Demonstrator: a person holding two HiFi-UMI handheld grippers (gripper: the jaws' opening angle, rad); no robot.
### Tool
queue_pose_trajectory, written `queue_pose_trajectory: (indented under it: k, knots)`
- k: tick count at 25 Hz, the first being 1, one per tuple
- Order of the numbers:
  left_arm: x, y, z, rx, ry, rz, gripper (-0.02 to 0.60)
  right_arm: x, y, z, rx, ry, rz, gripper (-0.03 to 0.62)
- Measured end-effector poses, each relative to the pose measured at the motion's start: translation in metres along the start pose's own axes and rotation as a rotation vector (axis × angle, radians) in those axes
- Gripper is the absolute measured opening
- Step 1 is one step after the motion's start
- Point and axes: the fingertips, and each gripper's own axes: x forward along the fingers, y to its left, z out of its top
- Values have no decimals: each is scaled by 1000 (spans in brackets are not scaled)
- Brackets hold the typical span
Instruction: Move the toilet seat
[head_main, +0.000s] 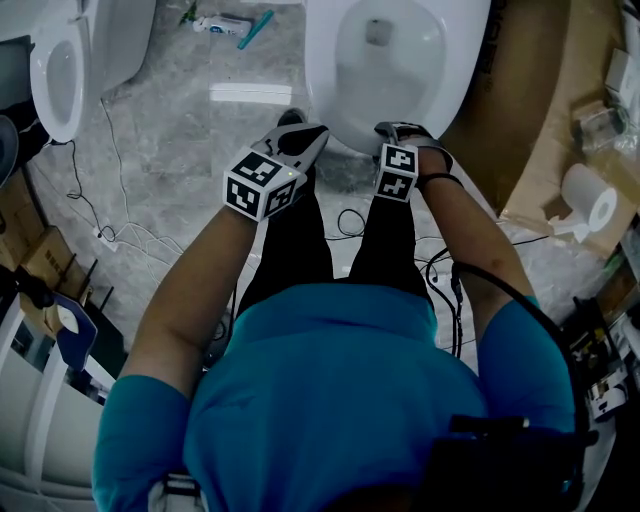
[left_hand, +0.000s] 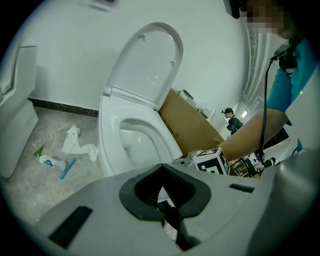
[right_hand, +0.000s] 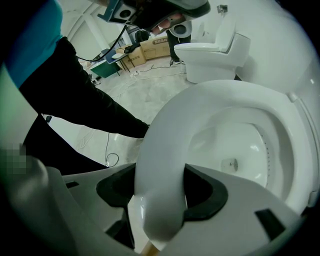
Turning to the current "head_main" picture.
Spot person's right hand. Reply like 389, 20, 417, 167
418, 147, 454, 177

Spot person's teal shirt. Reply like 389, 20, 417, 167
92, 282, 576, 512

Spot person's right forearm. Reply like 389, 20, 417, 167
414, 174, 539, 346

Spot black cable with adapter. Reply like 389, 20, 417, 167
64, 139, 117, 241

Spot dark grey oval device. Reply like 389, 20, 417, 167
0, 113, 21, 190

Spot person's left black shoe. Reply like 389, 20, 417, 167
276, 107, 309, 129

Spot black wrist band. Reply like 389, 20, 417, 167
415, 171, 465, 190

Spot thin black cable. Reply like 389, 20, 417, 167
324, 207, 551, 359

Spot small printed cardboard box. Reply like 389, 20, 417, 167
19, 224, 94, 307

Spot teal toothbrush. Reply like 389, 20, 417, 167
236, 9, 276, 51

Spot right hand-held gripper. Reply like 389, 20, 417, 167
373, 121, 446, 204

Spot clear glass jar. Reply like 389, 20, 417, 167
569, 99, 631, 154

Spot thick black cable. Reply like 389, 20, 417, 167
449, 259, 589, 436

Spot white power strip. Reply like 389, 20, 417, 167
92, 225, 120, 253

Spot person's left forearm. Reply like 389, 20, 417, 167
117, 204, 259, 401

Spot white toilet with tank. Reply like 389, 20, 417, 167
28, 0, 157, 145

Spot black rack with devices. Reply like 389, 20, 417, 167
569, 294, 640, 426

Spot black bag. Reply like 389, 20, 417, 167
0, 263, 55, 310

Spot black waist pack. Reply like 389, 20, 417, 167
427, 413, 599, 512

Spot small white rectangular box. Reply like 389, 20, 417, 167
603, 47, 640, 109

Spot white harness strap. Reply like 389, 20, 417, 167
148, 472, 209, 512

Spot white shelf frame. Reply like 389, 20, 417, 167
0, 292, 119, 512

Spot large cardboard box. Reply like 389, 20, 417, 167
439, 0, 640, 261

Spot white cables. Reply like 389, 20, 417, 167
99, 97, 261, 281

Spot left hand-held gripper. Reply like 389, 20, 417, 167
222, 123, 332, 223

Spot white toilet paper roll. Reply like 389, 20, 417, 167
547, 162, 620, 245

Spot person's black trousers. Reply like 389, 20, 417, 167
237, 164, 436, 316

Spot black metal rods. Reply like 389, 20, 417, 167
62, 252, 115, 314

